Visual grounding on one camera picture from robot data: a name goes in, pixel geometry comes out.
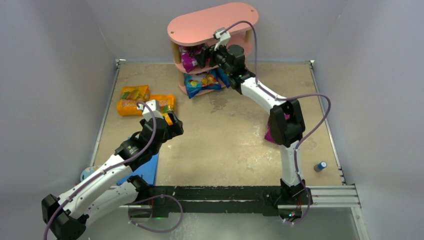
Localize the purple candy bag front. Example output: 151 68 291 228
178 43 209 73

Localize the purple candy bag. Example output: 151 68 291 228
178 43 209 73
264 113 290 144

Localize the blue candy bag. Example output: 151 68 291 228
216 68 231 88
184 69 222 99

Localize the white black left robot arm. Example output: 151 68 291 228
41 111 184 240

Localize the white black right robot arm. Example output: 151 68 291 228
195 44 308 200

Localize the orange candy bag near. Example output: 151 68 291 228
150 94 177 126

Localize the orange candy bag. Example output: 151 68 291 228
116 85 150 117
150 94 177 126

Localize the pink three-tier shelf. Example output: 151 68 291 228
167 2 259 95

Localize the orange candy bag far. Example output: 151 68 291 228
116 85 150 117

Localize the blue foam pad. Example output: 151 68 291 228
116 154 159 186

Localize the clear tape roll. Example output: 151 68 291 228
80 165 99 182

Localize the small blue bottle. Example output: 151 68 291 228
313 161 328 173

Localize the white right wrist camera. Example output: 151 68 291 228
213 27 231 51

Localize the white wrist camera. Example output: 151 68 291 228
136 99 164 122
213 27 231 51

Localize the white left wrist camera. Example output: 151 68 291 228
136 99 164 122

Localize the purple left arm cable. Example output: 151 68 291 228
43 100 158 240

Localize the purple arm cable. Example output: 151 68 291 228
43 100 158 240
223 20 332 226

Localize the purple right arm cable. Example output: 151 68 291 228
223 20 332 226

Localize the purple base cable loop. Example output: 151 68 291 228
127 193 184 234

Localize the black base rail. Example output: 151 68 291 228
137 186 313 218

